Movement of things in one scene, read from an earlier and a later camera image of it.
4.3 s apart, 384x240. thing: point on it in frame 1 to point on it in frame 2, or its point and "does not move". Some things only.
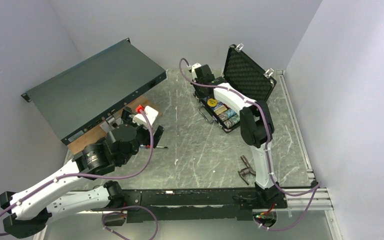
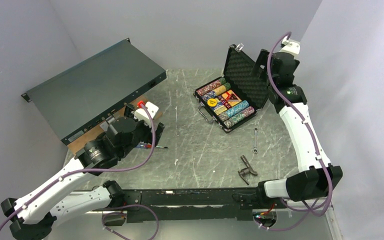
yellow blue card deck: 221,109 does not move
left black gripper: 147,140 does not move
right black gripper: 200,95 to 262,60
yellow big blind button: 212,102 does not move
